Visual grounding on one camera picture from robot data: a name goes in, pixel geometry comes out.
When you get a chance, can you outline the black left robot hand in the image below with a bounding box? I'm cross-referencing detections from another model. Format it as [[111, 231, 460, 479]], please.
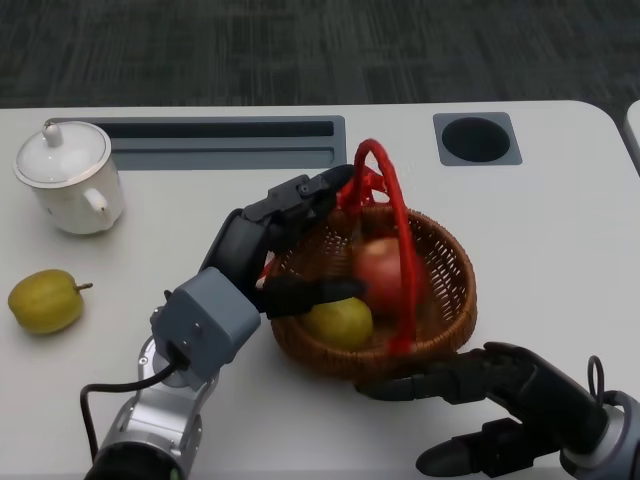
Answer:
[[198, 163, 369, 321]]

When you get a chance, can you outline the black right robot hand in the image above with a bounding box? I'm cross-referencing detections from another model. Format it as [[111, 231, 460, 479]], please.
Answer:
[[354, 341, 617, 476]]

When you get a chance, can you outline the wicker basket with red handle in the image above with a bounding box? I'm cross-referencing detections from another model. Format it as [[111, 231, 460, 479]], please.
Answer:
[[262, 138, 477, 381]]

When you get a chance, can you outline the red apple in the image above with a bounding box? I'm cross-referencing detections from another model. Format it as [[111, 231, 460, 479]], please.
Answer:
[[352, 237, 426, 317]]

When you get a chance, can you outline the yellow-green round fruit without stem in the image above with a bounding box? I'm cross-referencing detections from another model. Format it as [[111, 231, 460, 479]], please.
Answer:
[[301, 297, 375, 351]]

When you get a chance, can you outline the red printed ribbon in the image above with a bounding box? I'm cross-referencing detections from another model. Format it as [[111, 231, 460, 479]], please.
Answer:
[[257, 169, 389, 291]]

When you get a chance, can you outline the white ceramic mug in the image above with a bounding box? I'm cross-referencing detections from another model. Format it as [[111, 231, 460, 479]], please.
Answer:
[[28, 149, 126, 236]]

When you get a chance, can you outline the white ceramic mug lid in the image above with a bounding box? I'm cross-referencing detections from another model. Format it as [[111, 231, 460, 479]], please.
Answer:
[[13, 122, 112, 189]]

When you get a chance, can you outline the yellow-green fruit with stem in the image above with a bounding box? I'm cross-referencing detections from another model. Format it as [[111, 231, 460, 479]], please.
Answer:
[[7, 269, 94, 335]]

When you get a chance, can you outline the grey round cup holder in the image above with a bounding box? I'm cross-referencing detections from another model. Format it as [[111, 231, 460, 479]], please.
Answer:
[[432, 112, 523, 167]]

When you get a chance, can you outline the white neighbouring table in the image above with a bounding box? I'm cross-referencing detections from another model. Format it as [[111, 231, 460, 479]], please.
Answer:
[[624, 99, 640, 176]]

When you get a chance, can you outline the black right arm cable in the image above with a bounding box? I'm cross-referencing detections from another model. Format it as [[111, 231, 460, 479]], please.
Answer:
[[586, 355, 607, 399]]

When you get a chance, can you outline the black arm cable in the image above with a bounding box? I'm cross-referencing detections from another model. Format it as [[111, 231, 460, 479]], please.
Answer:
[[586, 355, 607, 399], [79, 360, 182, 464]]

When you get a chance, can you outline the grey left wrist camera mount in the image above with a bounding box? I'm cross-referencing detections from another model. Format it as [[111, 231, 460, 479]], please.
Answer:
[[150, 267, 262, 392]]

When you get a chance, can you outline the grey cable tray slot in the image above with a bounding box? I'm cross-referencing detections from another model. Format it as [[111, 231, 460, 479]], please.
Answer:
[[44, 115, 347, 172]]

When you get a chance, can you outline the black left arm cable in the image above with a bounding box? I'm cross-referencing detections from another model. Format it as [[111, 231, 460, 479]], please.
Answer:
[[79, 360, 182, 464]]

